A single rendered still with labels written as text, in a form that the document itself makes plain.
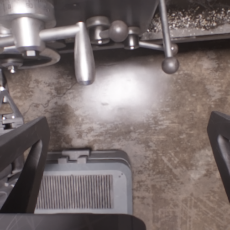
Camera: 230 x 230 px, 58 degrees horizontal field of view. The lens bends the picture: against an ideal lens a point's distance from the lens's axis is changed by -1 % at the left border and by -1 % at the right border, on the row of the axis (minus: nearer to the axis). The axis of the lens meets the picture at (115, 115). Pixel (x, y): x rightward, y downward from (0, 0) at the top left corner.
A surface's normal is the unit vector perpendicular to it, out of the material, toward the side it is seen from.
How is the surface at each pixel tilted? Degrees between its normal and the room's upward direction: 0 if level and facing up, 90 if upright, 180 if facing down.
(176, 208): 0
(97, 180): 0
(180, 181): 0
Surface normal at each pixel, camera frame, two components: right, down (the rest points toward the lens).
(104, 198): -0.03, 0.10
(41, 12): 0.75, 0.00
